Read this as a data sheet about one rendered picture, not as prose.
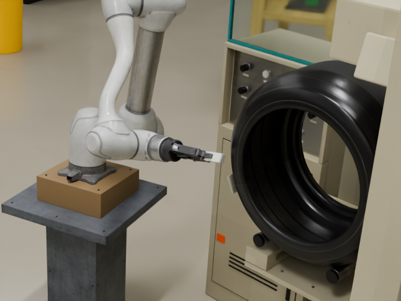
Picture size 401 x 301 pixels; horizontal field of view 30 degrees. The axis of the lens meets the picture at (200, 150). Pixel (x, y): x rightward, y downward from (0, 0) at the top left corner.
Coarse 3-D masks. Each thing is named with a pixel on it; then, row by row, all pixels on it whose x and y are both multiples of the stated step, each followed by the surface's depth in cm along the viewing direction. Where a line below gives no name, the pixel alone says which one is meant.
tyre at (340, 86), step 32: (320, 64) 222; (352, 64) 221; (256, 96) 223; (288, 96) 213; (320, 96) 206; (352, 96) 204; (384, 96) 209; (256, 128) 244; (288, 128) 252; (352, 128) 201; (256, 160) 248; (288, 160) 255; (256, 192) 245; (288, 192) 254; (320, 192) 251; (256, 224) 235; (288, 224) 245; (320, 224) 249; (352, 224) 209; (320, 256) 221; (352, 256) 215
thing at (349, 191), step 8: (344, 160) 254; (352, 160) 252; (344, 168) 255; (352, 168) 253; (344, 176) 256; (352, 176) 254; (344, 184) 257; (352, 184) 255; (344, 192) 258; (352, 192) 256; (344, 200) 259; (352, 200) 257
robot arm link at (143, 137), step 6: (138, 132) 254; (144, 132) 255; (150, 132) 257; (138, 138) 251; (144, 138) 253; (150, 138) 253; (138, 144) 251; (144, 144) 252; (138, 150) 251; (144, 150) 253; (138, 156) 253; (144, 156) 254
